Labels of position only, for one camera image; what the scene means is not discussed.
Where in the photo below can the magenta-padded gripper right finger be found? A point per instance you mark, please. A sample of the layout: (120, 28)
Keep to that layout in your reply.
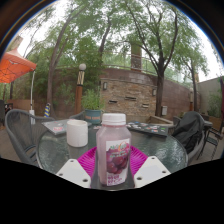
(150, 170)

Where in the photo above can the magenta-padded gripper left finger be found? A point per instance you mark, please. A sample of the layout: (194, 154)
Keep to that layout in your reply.
(75, 171)

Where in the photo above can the blue yellow striped bollard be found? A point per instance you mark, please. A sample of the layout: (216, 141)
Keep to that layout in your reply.
(47, 110)

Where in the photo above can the green plant in teal pot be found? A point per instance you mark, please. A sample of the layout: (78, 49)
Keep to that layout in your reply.
(92, 103)

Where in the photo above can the silver laptop with stickers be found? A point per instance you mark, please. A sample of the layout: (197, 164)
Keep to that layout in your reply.
(56, 126)

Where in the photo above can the black jacket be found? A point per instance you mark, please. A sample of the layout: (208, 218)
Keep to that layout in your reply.
(188, 130)

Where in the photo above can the white cup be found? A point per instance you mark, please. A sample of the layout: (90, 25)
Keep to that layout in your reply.
(77, 133)

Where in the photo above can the wooden lamp post white globe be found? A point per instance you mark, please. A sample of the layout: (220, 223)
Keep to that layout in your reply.
(79, 93)

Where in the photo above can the pink juice bottle white cap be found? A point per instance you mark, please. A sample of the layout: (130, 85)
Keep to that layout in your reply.
(113, 150)

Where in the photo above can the orange canopy tent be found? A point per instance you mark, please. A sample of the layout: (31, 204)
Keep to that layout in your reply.
(15, 66)

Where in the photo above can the wall lantern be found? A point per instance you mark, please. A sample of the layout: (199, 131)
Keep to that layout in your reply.
(105, 85)
(154, 92)

